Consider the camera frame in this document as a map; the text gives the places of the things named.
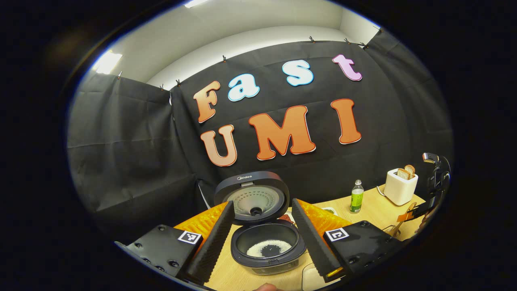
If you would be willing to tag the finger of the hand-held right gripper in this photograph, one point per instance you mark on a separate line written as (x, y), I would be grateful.
(420, 210)

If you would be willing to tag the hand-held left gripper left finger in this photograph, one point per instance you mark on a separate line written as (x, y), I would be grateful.
(213, 246)

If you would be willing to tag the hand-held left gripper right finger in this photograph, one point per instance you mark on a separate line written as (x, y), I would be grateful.
(314, 246)

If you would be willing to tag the wooden spoon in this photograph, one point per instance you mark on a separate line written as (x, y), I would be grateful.
(411, 207)

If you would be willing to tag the white rice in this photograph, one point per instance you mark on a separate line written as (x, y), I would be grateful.
(278, 246)

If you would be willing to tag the black rice cooker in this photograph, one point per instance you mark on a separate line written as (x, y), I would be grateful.
(258, 200)

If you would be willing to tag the white toaster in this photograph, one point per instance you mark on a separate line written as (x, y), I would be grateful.
(400, 190)

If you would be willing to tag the brown bread slice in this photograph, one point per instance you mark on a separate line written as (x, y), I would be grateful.
(410, 169)

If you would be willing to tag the pale bread slice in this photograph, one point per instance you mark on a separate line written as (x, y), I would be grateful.
(403, 174)

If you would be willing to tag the white divided bean dish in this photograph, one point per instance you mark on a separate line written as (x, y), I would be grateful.
(330, 211)

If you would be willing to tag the green label plastic bottle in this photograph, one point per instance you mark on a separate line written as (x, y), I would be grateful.
(356, 200)

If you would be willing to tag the black backdrop cloth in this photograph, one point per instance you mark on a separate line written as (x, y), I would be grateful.
(121, 141)

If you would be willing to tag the long ceiling light panel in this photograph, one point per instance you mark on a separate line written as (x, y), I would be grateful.
(196, 3)

